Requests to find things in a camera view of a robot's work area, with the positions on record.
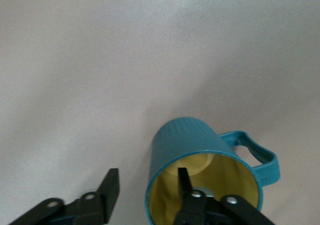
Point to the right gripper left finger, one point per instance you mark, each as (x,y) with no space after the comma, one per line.
(105,197)

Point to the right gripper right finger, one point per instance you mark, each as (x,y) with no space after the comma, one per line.
(197,210)

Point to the brown table cover mat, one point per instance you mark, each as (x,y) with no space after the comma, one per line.
(100,60)

